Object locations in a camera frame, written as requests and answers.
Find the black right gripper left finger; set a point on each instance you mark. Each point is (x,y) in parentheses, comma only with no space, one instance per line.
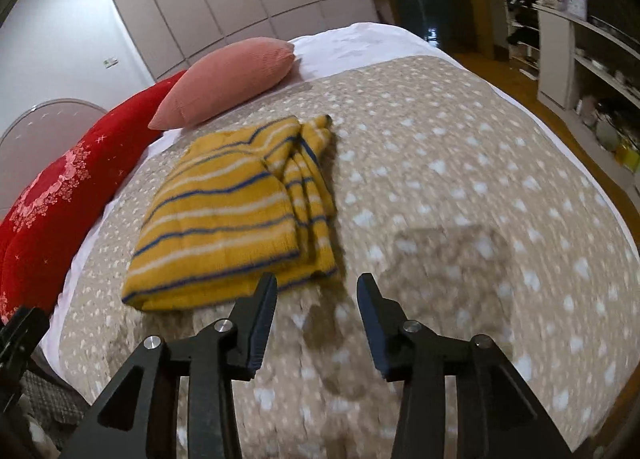
(136,415)

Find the yellow striped knit sweater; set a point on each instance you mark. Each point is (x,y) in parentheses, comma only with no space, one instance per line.
(237,205)

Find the grey houndstooth cloth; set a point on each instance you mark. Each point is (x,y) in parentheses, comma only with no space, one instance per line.
(52,400)

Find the red embroidered pillow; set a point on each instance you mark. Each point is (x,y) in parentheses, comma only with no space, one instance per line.
(47,224)

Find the round white headboard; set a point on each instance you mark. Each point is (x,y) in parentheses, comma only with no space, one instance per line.
(37,138)

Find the beige spotted quilt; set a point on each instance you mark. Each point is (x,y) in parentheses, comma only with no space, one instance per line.
(464,211)

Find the pink knit cushion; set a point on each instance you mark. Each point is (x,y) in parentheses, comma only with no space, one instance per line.
(224,79)

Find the white shelving unit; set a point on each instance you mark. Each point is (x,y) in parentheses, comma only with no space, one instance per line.
(584,56)

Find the wall switch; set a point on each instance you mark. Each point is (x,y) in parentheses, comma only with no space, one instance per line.
(110,62)

